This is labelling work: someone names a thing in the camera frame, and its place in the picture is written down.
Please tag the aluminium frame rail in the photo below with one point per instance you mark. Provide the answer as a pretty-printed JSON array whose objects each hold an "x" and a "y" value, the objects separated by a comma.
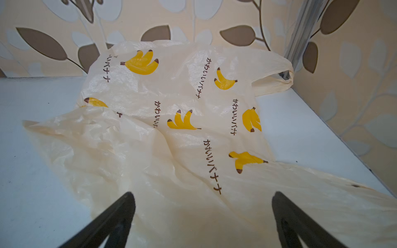
[{"x": 308, "y": 16}]

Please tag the banana print plastic bag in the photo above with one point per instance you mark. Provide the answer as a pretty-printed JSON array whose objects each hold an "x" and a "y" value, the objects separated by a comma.
[{"x": 177, "y": 125}]

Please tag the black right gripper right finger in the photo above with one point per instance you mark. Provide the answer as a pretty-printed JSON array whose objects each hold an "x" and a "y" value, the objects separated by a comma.
[{"x": 295, "y": 227}]

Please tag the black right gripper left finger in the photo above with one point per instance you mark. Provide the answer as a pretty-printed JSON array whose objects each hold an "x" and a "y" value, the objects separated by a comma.
[{"x": 111, "y": 227}]

